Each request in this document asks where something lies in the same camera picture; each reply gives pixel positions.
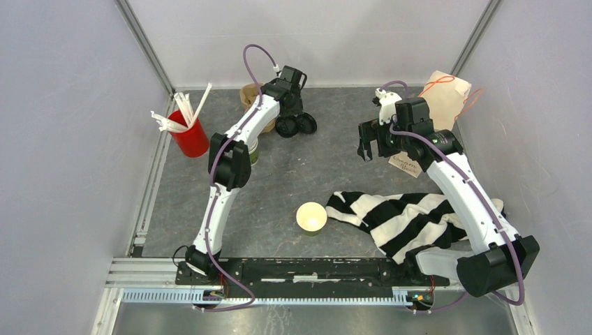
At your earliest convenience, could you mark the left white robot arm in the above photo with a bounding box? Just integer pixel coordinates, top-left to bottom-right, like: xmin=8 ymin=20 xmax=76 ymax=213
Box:
xmin=185 ymin=76 xmax=307 ymax=285

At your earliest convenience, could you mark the aluminium frame rail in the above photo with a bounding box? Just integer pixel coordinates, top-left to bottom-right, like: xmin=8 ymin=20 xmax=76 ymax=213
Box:
xmin=90 ymin=257 xmax=533 ymax=335

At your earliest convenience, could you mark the brown cardboard cup carrier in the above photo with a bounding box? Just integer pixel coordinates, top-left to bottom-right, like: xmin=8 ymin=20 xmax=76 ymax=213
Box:
xmin=239 ymin=83 xmax=276 ymax=133

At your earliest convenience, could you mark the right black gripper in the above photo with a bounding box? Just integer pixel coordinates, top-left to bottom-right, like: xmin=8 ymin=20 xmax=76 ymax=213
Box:
xmin=357 ymin=114 xmax=411 ymax=161

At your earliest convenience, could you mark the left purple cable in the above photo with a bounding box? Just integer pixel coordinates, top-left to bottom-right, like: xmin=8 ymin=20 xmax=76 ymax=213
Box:
xmin=193 ymin=43 xmax=280 ymax=313

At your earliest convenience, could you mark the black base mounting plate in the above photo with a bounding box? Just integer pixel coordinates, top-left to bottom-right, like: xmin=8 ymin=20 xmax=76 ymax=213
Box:
xmin=173 ymin=258 xmax=450 ymax=299

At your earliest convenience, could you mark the brown paper bag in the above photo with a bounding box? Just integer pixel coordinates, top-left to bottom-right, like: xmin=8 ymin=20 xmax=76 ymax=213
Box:
xmin=387 ymin=70 xmax=484 ymax=179

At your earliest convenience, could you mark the stack of paper cups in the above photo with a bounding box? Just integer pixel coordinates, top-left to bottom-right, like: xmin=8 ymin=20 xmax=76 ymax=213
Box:
xmin=249 ymin=138 xmax=259 ymax=165

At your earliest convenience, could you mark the black coffee lid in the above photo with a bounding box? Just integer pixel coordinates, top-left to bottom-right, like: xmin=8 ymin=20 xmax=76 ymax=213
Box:
xmin=296 ymin=112 xmax=318 ymax=135

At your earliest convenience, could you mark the red plastic cup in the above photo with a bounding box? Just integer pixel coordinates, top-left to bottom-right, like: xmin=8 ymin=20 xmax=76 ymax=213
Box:
xmin=170 ymin=119 xmax=209 ymax=158

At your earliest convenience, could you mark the black white striped cloth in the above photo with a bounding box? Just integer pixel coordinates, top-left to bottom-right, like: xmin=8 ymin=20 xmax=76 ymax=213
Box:
xmin=324 ymin=190 xmax=505 ymax=265

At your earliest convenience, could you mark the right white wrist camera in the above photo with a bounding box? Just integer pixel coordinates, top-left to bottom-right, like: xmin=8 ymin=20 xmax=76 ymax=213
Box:
xmin=372 ymin=88 xmax=402 ymax=125

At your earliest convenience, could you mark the white wrapped straws bundle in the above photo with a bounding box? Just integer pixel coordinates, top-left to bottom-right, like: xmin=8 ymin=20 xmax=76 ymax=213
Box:
xmin=151 ymin=82 xmax=213 ymax=133

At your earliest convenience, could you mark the green paper coffee cup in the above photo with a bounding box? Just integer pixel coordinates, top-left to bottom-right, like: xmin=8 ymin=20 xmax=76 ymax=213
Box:
xmin=296 ymin=202 xmax=327 ymax=237

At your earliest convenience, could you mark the stack of black lids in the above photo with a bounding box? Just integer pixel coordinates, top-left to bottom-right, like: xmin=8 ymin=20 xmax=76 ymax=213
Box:
xmin=275 ymin=116 xmax=299 ymax=138

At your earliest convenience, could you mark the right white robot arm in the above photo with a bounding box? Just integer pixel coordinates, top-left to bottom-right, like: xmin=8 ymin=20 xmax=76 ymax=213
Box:
xmin=357 ymin=92 xmax=540 ymax=306

